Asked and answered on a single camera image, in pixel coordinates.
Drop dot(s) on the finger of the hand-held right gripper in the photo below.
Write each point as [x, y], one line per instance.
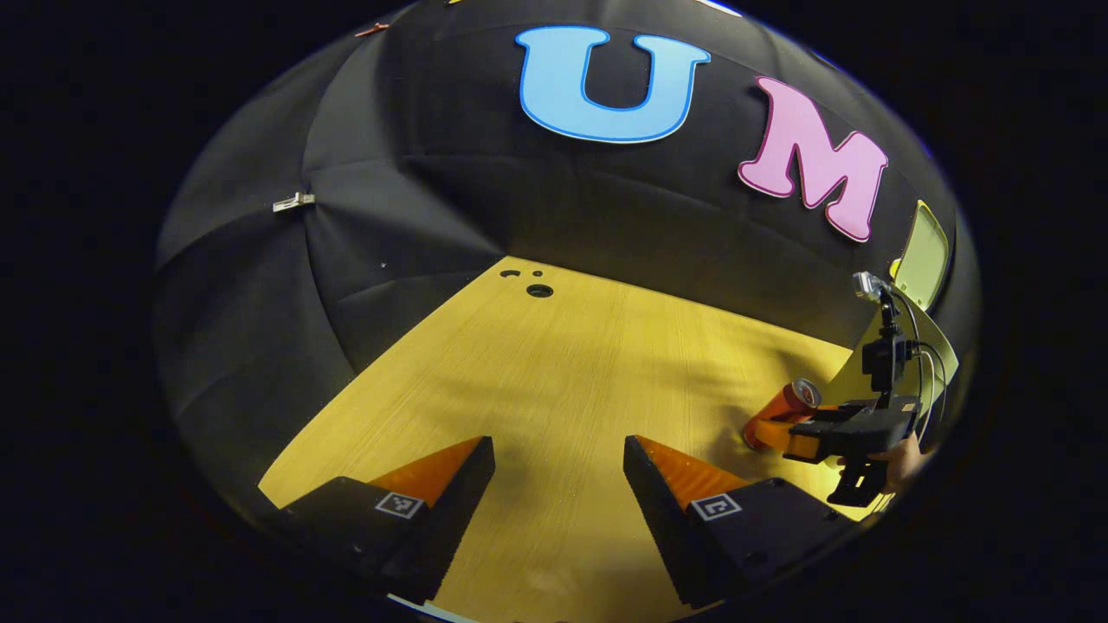
[796, 446]
[844, 414]

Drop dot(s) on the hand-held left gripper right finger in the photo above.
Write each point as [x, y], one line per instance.
[662, 510]

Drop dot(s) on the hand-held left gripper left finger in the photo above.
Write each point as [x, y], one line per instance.
[450, 510]

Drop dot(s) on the orange pop can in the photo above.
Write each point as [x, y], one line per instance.
[779, 408]

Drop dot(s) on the pale green desktop garbage bin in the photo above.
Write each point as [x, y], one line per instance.
[924, 260]

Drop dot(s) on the wooden desktop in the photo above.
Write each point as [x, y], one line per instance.
[563, 372]

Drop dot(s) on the black backdrop cloth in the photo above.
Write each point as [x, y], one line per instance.
[433, 190]

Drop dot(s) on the silver cloth clip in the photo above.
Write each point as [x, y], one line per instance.
[293, 202]

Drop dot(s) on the copper cloth clip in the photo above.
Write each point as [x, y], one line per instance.
[372, 29]

